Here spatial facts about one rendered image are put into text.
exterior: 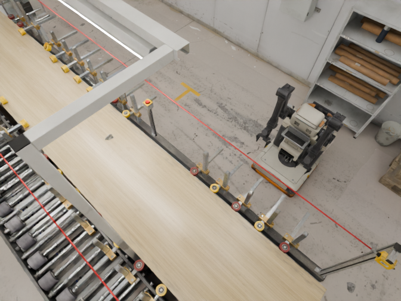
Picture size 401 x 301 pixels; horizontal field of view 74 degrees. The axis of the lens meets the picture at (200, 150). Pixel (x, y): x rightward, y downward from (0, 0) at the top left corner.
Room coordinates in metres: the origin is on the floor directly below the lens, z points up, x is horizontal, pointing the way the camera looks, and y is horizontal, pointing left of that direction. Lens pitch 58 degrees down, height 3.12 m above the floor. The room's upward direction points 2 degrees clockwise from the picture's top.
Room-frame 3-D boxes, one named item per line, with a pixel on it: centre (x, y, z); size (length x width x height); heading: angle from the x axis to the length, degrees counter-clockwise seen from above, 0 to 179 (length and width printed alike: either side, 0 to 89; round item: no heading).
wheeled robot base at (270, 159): (1.70, -1.10, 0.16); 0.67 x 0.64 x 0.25; 139
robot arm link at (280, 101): (1.49, -0.64, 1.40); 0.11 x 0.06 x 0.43; 49
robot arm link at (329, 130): (1.21, -0.97, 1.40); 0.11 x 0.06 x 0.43; 49
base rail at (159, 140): (1.98, 0.85, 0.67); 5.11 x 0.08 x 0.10; 49
